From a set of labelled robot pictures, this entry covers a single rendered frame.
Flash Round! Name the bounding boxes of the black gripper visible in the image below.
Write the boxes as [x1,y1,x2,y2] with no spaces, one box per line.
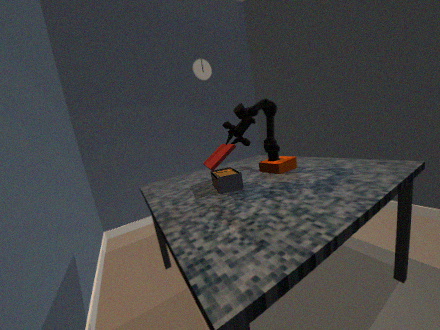
[222,121,251,146]

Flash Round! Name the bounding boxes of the red panel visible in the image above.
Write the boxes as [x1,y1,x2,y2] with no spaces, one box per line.
[203,144,236,171]

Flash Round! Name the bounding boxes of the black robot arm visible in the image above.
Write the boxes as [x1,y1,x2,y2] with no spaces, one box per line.
[233,99,281,161]

